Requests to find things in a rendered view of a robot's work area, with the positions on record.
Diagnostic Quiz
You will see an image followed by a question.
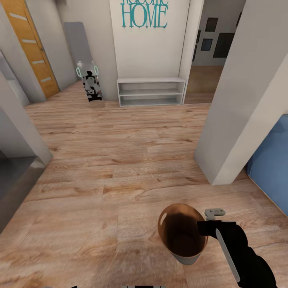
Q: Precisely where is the trash can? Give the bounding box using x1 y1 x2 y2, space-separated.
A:
158 203 208 265

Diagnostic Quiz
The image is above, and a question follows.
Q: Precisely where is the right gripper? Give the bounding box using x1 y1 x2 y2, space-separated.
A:
197 220 217 239

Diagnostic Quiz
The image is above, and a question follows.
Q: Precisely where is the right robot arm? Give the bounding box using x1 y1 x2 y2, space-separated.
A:
197 208 278 288

